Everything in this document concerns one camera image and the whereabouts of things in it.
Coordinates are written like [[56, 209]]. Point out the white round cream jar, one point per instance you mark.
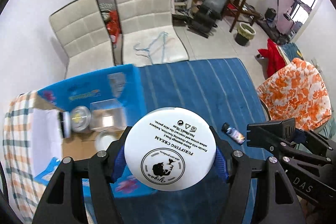
[[170, 149]]

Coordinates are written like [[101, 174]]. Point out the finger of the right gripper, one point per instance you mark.
[[269, 135]]

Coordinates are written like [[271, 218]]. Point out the plaid checkered cloth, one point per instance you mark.
[[17, 148]]

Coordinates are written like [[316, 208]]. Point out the black round ME tin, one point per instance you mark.
[[65, 123]]

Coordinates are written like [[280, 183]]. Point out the left white quilted chair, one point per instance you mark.
[[81, 31]]

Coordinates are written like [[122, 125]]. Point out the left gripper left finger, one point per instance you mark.
[[63, 198]]

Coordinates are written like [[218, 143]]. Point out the wire clothes hangers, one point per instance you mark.
[[155, 51]]

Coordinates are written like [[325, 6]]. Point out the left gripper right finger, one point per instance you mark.
[[275, 200]]

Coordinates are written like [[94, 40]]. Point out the black weight bench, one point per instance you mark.
[[205, 18]]

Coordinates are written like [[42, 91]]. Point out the blue striped cloth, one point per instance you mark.
[[220, 91]]

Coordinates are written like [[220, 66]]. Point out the clear acrylic box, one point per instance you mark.
[[107, 115]]

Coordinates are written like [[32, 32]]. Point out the right white quilted chair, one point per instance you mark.
[[141, 21]]

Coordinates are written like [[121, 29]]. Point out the blue milk carton box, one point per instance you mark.
[[48, 146]]

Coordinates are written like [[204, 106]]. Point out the red cloth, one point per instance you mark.
[[275, 60]]

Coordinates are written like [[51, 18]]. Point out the orange floral cushion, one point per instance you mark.
[[297, 91]]

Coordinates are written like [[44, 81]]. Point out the white quilted chair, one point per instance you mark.
[[81, 31], [141, 21]]

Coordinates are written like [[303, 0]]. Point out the black trash bin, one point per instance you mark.
[[245, 33]]

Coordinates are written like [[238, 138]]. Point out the silver round tin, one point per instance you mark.
[[80, 119]]

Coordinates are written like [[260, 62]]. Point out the brown wooden chair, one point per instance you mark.
[[235, 8]]

